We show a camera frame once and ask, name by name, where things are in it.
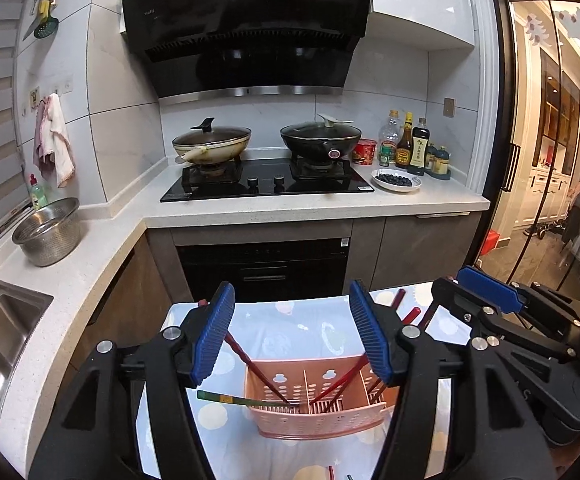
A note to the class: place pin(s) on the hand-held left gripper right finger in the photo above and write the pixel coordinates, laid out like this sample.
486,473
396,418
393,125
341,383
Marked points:
370,332

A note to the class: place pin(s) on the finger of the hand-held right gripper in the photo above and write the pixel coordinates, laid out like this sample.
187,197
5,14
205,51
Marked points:
455,302
490,287

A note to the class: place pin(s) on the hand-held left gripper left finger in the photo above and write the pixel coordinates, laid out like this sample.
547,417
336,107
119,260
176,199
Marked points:
215,332

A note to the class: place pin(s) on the dark red chopstick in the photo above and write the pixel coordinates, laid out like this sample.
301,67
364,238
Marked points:
399,300
260,372

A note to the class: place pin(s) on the red spiral chopstick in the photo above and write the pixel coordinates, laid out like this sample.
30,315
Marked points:
412,316

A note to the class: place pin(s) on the green chopstick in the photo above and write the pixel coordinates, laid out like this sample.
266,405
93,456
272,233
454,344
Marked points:
240,400

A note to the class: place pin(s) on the pink perforated utensil holder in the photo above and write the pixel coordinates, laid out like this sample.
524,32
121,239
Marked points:
320,422

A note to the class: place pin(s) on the red box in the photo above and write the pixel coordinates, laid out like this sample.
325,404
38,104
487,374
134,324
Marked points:
490,242

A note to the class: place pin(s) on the blue printed tablecloth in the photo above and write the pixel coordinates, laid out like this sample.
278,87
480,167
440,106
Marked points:
290,325

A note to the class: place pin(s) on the black built-in oven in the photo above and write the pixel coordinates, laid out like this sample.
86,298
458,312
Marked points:
265,260

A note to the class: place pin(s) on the white sideboard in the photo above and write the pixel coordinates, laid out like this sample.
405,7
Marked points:
540,195

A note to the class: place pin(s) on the white plate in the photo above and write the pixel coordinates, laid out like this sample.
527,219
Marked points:
397,189

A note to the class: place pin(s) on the condiment jar set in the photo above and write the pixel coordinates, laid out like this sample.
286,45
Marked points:
439,165

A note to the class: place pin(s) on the white kitchen countertop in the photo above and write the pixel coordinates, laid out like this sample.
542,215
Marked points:
280,212

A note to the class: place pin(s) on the pile of blueberries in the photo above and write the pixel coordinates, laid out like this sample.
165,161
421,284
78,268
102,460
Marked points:
395,179

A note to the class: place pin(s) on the black-capped dark sauce bottle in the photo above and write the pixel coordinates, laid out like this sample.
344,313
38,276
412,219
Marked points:
420,152

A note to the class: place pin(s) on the black gas stove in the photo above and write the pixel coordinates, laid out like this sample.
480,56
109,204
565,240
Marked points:
270,185

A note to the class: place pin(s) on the yellow-capped sauce bottle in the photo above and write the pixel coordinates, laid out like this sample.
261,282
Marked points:
404,150

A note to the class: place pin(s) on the small green-lidded jar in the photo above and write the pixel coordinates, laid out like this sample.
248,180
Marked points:
385,156

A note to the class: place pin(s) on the red instant noodle cup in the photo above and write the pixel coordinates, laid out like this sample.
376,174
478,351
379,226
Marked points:
365,155

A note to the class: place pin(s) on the beige wok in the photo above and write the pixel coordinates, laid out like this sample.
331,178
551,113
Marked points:
220,154

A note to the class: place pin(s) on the clear plastic oil bottle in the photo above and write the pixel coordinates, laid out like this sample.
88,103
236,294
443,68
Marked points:
390,132

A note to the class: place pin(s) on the black-framed glass sliding door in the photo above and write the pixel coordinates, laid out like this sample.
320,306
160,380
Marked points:
545,110

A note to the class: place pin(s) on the steel colander bowl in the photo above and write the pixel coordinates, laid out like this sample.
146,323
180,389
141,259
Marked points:
50,240

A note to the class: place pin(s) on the black wok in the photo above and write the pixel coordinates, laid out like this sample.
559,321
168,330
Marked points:
315,150

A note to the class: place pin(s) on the steel sink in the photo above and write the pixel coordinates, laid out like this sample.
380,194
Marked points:
5,325

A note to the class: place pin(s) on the green dish soap bottle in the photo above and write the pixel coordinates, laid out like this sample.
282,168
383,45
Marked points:
39,195

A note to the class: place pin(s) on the white hanging cloth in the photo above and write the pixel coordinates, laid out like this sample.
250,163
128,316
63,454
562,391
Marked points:
62,150

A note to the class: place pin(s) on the pink hanging cloth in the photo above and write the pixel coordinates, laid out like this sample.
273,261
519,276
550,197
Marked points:
41,135

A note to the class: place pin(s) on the black range hood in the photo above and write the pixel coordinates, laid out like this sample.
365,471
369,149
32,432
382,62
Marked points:
245,35

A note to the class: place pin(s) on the teal slotted spoon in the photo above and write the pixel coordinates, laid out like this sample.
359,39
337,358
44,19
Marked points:
46,27

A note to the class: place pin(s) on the brown wall switch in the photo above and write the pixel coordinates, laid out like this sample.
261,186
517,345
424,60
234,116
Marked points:
449,107

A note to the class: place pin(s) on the gold wall socket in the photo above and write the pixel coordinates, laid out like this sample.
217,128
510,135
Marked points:
34,98

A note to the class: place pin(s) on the white wall cabinet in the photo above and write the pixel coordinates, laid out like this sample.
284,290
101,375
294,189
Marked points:
420,0

